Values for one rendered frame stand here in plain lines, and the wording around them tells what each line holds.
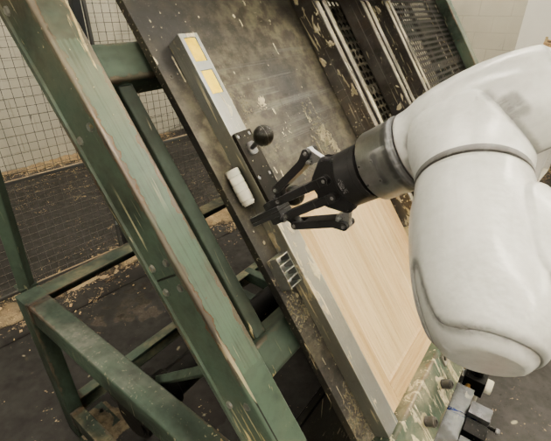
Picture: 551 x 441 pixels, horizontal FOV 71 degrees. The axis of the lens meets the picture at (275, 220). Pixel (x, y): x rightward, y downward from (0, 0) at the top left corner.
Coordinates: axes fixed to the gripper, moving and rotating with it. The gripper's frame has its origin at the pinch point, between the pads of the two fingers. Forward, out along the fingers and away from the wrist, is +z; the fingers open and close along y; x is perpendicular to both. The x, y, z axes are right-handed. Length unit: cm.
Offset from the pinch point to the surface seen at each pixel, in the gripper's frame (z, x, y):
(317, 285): 11.2, 13.2, 19.3
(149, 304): 205, 62, 28
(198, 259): 10.1, -9.5, 1.1
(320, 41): 12, 62, -33
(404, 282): 14, 47, 38
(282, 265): 14.8, 10.5, 12.2
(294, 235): 11.2, 14.1, 7.7
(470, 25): 87, 594, -66
